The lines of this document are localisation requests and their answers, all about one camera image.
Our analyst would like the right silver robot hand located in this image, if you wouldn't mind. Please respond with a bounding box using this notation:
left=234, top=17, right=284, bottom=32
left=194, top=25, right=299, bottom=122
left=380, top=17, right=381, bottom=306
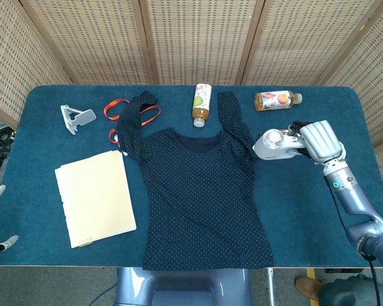
left=289, top=119, right=347, bottom=165

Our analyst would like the white handheld steam iron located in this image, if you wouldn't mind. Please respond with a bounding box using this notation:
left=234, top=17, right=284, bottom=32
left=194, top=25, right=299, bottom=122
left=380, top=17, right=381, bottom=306
left=252, top=128, right=307, bottom=160

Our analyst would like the dark blue polka dot shirt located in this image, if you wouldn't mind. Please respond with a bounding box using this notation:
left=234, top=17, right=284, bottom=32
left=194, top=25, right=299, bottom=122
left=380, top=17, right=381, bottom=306
left=117, top=90, right=274, bottom=271

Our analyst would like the peach tea bottle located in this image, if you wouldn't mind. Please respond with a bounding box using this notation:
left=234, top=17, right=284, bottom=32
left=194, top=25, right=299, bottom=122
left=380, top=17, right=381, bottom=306
left=253, top=91, right=303, bottom=112

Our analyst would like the teal table cover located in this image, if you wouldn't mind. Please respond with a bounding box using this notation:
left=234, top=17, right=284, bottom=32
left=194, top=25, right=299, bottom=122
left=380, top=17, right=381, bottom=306
left=0, top=84, right=383, bottom=268

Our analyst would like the cream paper folder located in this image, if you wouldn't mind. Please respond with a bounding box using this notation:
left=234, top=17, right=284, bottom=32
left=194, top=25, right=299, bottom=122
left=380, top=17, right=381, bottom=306
left=54, top=149, right=137, bottom=249

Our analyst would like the white folding phone stand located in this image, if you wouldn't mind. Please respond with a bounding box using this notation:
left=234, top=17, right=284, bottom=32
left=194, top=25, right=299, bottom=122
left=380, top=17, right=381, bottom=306
left=60, top=105, right=97, bottom=136

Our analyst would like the apple tea bottle white cap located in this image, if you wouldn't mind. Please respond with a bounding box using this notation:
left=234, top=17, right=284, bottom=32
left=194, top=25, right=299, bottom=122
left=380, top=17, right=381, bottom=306
left=191, top=83, right=213, bottom=128

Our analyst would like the brown shoe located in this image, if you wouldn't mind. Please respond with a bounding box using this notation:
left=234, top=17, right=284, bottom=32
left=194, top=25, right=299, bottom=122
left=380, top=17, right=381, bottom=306
left=294, top=275, right=325, bottom=302

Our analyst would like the metal table leg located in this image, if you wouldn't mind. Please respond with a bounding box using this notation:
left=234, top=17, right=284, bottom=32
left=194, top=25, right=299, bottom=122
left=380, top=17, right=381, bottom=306
left=266, top=267, right=274, bottom=306

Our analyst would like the woven wicker folding screen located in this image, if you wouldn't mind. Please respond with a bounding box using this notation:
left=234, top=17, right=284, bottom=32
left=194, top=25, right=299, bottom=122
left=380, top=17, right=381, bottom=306
left=0, top=0, right=383, bottom=205

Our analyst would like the grey-blue robot torso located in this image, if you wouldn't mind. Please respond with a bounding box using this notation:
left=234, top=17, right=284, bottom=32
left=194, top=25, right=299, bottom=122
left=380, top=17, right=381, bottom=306
left=114, top=266, right=253, bottom=306

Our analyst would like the black floor cable bundle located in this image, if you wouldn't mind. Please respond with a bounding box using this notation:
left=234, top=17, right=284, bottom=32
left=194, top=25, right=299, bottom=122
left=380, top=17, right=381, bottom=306
left=0, top=126, right=17, bottom=176

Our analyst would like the orange lanyard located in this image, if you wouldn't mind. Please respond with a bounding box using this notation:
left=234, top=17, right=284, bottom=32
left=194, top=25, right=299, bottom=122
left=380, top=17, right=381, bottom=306
left=103, top=99, right=161, bottom=144

